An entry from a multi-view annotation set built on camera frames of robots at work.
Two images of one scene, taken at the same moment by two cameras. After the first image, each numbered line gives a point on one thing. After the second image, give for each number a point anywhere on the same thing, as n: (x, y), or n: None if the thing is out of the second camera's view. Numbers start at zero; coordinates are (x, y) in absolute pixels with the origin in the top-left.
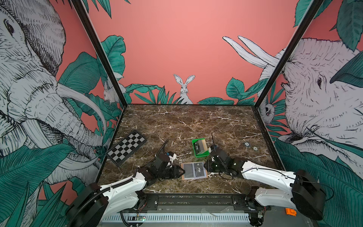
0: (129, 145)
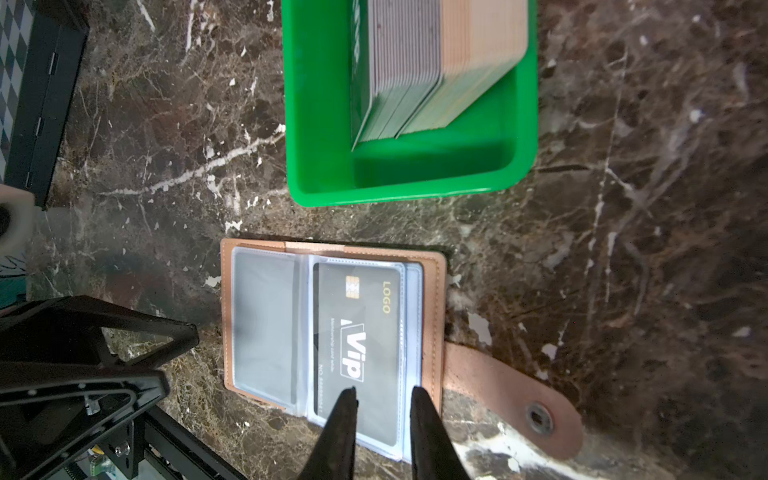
0: (15, 21)
